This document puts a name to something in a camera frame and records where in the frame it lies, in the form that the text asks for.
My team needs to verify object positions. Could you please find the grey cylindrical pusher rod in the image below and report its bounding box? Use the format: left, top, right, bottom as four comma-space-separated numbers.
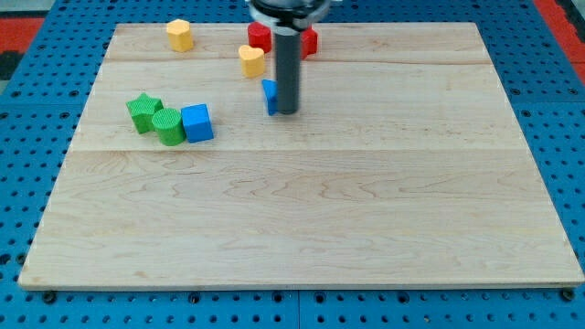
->
275, 27, 301, 114

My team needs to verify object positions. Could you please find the black and silver end effector mount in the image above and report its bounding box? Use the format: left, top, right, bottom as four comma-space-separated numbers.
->
248, 0, 331, 31

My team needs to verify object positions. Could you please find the blue triangle block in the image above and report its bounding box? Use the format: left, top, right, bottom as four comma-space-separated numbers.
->
261, 80, 278, 116

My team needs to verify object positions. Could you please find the red block behind rod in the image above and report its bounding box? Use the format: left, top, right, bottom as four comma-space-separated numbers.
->
301, 27, 319, 59

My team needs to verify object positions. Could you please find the red cylinder block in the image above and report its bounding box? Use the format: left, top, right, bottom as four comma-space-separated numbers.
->
247, 22, 272, 53

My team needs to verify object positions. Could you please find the yellow heart block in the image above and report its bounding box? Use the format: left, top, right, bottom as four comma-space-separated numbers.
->
238, 45, 265, 78

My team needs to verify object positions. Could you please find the yellow hexagon block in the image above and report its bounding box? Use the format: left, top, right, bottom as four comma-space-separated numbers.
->
166, 19, 194, 52

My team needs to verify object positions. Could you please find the blue cube block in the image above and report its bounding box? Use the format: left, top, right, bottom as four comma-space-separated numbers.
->
181, 103, 214, 143

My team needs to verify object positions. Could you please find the green cylinder block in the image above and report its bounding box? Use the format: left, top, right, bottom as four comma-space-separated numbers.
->
152, 108, 186, 146

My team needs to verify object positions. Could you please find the green star block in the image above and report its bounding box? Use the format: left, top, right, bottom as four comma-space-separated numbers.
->
126, 93, 164, 134

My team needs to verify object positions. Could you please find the wooden board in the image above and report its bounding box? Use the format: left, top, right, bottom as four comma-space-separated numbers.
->
19, 23, 584, 292

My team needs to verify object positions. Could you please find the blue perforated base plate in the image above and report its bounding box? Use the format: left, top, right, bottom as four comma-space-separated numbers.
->
1, 0, 584, 328

